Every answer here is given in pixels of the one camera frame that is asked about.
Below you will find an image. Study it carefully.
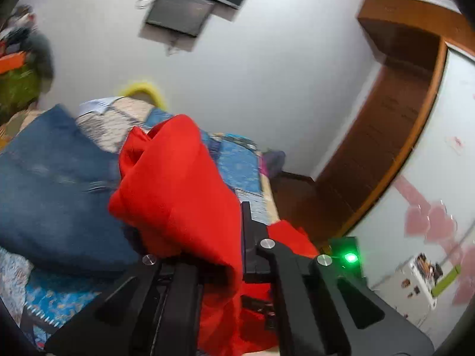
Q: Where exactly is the red garment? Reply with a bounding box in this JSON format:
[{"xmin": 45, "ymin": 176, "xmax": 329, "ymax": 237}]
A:
[{"xmin": 107, "ymin": 113, "xmax": 322, "ymax": 356}]

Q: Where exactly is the green cloth covered pile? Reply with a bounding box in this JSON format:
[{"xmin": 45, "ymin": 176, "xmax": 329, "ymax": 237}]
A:
[{"xmin": 1, "ymin": 5, "xmax": 55, "ymax": 124}]

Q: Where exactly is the white small cabinet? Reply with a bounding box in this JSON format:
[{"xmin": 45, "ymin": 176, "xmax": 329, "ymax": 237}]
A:
[{"xmin": 373, "ymin": 253, "xmax": 460, "ymax": 327}]

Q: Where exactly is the blue jeans pile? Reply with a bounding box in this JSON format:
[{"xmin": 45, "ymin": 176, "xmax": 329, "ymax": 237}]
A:
[{"xmin": 1, "ymin": 105, "xmax": 138, "ymax": 276}]

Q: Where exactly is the brown wooden door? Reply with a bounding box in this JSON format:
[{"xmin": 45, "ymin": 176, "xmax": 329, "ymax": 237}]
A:
[{"xmin": 274, "ymin": 0, "xmax": 475, "ymax": 245}]

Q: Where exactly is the white wardrobe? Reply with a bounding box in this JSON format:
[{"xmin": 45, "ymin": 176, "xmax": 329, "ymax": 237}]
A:
[{"xmin": 351, "ymin": 44, "xmax": 474, "ymax": 348}]

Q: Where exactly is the orange box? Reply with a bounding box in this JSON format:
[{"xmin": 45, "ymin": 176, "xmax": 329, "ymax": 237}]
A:
[{"xmin": 0, "ymin": 52, "xmax": 26, "ymax": 75}]

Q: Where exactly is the blue patchwork bedspread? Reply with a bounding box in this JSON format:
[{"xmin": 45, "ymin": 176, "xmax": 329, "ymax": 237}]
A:
[{"xmin": 1, "ymin": 105, "xmax": 278, "ymax": 355}]

